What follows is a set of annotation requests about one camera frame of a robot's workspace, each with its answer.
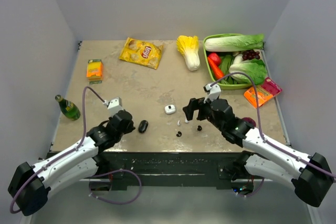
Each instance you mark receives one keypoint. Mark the red pepper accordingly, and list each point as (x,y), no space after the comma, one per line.
(215,58)

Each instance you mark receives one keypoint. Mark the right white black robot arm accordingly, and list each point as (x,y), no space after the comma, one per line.
(309,176)

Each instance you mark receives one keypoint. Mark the yellow Lays chips bag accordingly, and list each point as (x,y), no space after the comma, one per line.
(141,53)

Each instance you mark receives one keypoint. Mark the dark purple grapes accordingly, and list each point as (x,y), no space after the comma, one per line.
(251,54)

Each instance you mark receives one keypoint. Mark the orange pink snack packet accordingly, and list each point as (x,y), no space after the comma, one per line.
(265,92)

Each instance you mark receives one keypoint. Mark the green lettuce head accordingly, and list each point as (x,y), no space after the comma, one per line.
(255,68)

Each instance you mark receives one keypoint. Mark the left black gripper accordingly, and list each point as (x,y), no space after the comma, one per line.
(130,127)

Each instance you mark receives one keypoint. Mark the black earbud charging case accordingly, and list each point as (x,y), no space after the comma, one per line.
(143,126)

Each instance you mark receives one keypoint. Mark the yellow napa cabbage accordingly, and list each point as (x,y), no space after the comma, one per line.
(188,47)

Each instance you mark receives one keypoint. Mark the green plastic basket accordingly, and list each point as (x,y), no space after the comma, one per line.
(244,79)

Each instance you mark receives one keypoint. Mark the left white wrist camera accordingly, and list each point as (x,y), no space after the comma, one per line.
(114,106)

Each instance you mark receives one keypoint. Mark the white earbud charging case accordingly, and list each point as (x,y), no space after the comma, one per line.
(170,109)

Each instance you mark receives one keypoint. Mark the orange carrot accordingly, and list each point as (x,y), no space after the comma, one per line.
(218,74)

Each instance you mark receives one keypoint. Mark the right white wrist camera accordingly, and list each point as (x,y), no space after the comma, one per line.
(213,91)

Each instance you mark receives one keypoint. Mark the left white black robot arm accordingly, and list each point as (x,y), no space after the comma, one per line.
(31,184)

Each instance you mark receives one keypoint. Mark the green glass bottle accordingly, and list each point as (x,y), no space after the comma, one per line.
(68,109)

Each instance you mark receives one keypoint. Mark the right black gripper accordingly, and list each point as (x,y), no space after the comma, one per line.
(195,104)

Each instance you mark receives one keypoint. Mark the dark green spinach leaves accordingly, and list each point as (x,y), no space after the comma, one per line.
(227,61)

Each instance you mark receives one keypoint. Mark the purple round object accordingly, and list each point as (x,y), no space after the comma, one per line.
(250,121)

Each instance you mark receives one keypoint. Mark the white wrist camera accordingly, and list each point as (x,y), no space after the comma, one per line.
(213,91)
(114,106)

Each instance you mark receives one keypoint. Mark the long green white cabbage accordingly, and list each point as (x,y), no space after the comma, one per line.
(232,42)

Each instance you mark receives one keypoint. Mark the black base mount frame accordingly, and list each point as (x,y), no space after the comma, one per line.
(120,170)

